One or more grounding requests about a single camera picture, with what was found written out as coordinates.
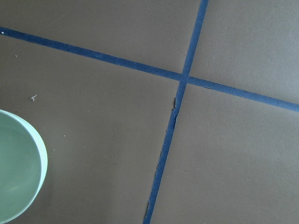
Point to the green bowl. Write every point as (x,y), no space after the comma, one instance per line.
(23,165)

